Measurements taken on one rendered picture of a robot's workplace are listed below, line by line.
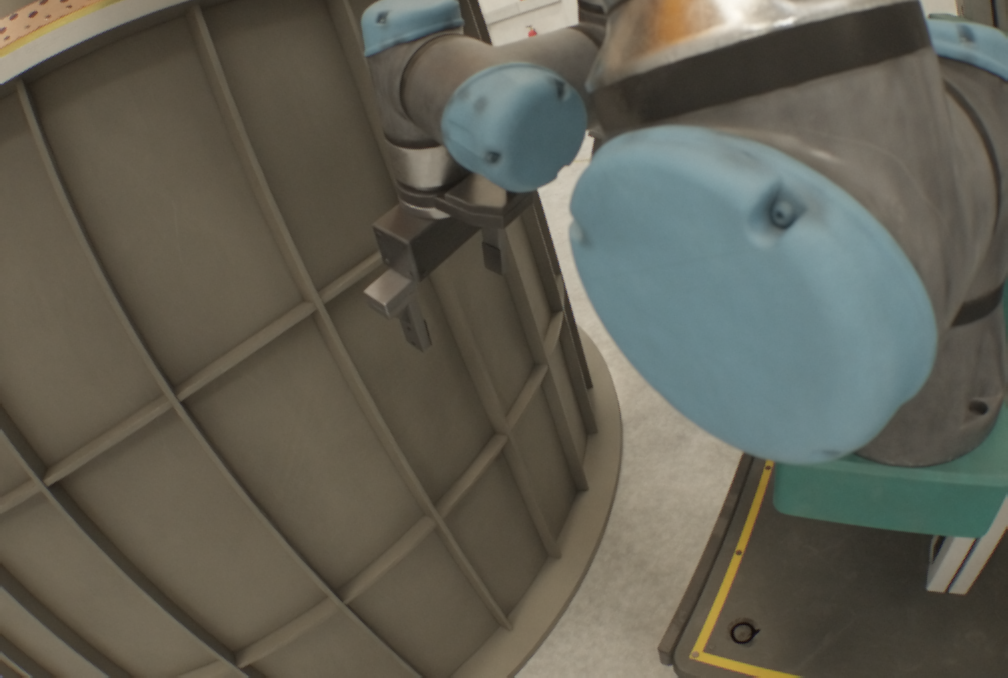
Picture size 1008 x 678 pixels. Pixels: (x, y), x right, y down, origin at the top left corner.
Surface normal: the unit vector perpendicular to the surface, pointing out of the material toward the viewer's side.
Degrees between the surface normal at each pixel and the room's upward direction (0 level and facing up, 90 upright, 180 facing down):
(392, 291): 25
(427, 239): 113
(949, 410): 72
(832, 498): 90
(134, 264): 90
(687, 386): 97
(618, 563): 0
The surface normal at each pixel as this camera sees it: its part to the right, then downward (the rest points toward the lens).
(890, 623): -0.29, -0.85
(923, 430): -0.53, 0.25
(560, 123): 0.57, 0.59
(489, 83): -0.40, -0.36
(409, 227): -0.07, -0.67
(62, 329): 0.57, 0.21
